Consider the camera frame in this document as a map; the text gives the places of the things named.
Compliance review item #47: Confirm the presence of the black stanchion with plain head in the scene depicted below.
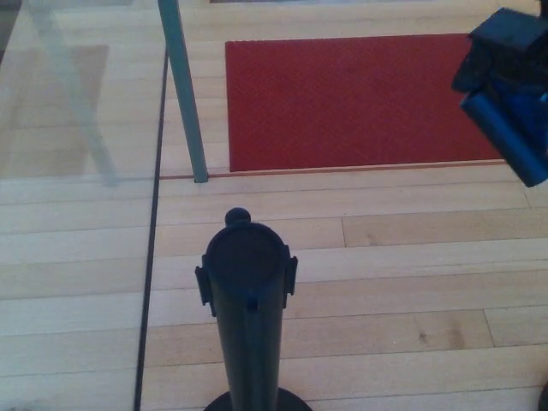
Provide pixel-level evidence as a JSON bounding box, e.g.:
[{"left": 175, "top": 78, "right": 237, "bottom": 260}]
[{"left": 194, "top": 207, "right": 312, "bottom": 411}]

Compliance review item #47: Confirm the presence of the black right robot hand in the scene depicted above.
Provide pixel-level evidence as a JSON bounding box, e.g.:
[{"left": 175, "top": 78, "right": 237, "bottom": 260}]
[{"left": 451, "top": 7, "right": 548, "bottom": 98}]

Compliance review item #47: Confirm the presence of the grey metal railing post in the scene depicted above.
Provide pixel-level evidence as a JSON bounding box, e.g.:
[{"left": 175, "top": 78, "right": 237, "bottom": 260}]
[{"left": 157, "top": 0, "right": 211, "bottom": 184}]

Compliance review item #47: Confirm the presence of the clear glass panel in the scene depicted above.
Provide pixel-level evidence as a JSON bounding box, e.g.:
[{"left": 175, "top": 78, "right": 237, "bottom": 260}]
[{"left": 0, "top": 0, "right": 169, "bottom": 411}]

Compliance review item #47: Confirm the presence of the red textured floor mat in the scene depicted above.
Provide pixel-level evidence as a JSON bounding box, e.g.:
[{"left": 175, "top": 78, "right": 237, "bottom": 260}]
[{"left": 224, "top": 33, "right": 506, "bottom": 173}]

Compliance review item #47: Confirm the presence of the blue retractable belt strap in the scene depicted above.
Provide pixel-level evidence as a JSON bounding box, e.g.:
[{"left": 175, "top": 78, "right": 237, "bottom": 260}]
[{"left": 460, "top": 80, "right": 548, "bottom": 188}]

